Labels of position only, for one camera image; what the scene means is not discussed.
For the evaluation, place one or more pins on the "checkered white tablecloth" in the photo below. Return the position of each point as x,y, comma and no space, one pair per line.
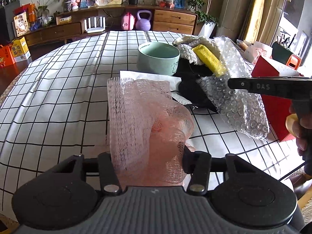
58,108

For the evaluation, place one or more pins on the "dark green pen holder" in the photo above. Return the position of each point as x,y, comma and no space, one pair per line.
280,54

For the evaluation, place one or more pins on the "wooden tv cabinet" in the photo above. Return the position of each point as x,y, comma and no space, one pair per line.
73,24

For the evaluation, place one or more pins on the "right hand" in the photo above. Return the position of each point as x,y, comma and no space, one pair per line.
299,128

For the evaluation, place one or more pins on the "snack box on cabinet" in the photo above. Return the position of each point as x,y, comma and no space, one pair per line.
21,24

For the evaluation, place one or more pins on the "potted green tree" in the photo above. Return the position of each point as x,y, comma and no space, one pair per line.
201,9

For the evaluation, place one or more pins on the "orange gift bag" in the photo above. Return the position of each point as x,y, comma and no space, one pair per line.
6,57

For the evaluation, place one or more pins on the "clear bubble wrap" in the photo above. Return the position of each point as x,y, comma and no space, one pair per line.
241,110

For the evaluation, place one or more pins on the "cream knitted cloth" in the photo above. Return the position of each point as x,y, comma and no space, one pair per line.
186,43

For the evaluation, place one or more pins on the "mint green ceramic bowl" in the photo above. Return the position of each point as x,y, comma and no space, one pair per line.
157,58

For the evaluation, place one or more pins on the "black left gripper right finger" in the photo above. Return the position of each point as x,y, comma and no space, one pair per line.
197,164

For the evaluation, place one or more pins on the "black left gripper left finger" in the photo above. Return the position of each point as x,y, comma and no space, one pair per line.
109,182

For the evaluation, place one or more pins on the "pink toy bag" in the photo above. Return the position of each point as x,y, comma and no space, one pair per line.
128,21

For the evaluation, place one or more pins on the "pink mesh net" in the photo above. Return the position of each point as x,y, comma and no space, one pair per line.
147,132

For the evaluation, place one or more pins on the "orange small container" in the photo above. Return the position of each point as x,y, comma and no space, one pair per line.
294,61

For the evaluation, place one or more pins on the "red box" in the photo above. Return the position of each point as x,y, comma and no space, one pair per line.
276,108

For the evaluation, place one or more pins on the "yellow carton box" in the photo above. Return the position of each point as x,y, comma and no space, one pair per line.
19,49

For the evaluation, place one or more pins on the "white router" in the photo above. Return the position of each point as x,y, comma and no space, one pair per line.
96,24

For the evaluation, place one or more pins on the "purple kettlebell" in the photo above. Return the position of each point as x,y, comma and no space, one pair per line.
143,24

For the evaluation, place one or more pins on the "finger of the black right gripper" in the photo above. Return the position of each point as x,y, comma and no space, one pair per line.
294,88

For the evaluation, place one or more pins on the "yellow cloth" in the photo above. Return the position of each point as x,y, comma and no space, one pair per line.
210,60

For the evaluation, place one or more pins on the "yellow curtain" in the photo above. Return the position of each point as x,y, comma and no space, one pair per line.
262,21

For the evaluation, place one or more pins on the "black cloth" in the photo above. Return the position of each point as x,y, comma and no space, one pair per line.
189,88

